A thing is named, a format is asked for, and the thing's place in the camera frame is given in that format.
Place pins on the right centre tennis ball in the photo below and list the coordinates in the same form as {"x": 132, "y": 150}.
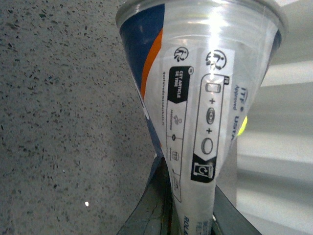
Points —
{"x": 243, "y": 127}

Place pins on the white pleated curtain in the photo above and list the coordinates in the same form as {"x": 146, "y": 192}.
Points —
{"x": 275, "y": 153}

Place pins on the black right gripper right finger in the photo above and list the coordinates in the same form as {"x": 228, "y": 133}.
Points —
{"x": 228, "y": 220}

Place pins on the clear plastic tennis ball can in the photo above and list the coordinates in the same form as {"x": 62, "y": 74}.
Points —
{"x": 197, "y": 66}

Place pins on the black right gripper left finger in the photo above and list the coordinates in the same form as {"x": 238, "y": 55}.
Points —
{"x": 153, "y": 213}

